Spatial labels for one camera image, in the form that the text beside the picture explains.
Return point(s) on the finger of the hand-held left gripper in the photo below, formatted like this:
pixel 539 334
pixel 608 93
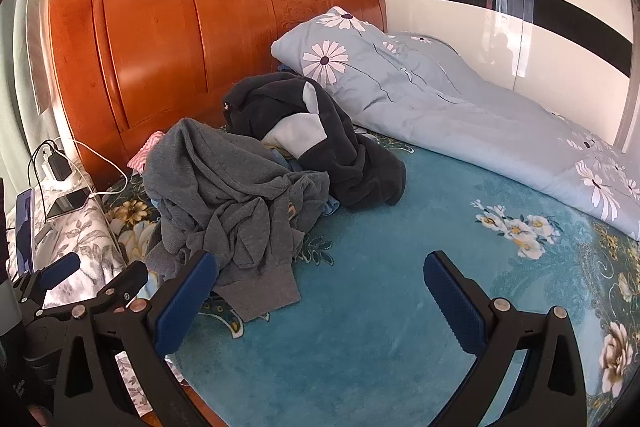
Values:
pixel 125 283
pixel 59 271

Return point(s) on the dark garment with white lining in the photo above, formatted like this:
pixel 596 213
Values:
pixel 360 157

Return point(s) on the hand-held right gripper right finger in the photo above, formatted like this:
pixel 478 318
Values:
pixel 455 304

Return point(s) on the light blue floral duvet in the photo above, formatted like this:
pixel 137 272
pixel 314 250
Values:
pixel 425 107

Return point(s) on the pink striped cloth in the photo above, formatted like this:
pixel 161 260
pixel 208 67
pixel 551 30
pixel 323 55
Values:
pixel 142 155

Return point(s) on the black charger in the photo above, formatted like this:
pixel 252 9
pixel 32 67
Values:
pixel 60 166

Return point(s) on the pale curtain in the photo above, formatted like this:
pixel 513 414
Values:
pixel 15 107

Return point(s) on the white power strip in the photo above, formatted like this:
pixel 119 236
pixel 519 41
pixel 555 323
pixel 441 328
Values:
pixel 46 164

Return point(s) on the floral cloth covered nightstand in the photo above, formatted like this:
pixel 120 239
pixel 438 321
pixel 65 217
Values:
pixel 85 229

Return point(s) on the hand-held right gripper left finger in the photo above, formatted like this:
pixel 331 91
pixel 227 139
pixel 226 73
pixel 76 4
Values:
pixel 184 304

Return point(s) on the white wardrobe with black stripe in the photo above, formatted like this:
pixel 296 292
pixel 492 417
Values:
pixel 450 2

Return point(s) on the blue cloth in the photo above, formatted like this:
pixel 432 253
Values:
pixel 331 207

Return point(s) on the orange wooden headboard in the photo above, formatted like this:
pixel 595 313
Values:
pixel 175 47

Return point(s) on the silver phone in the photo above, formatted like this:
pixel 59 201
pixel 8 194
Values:
pixel 67 203

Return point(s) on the teal floral bedsheet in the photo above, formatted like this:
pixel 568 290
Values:
pixel 380 287

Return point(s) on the grey sweatshirt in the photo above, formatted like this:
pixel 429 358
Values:
pixel 225 197

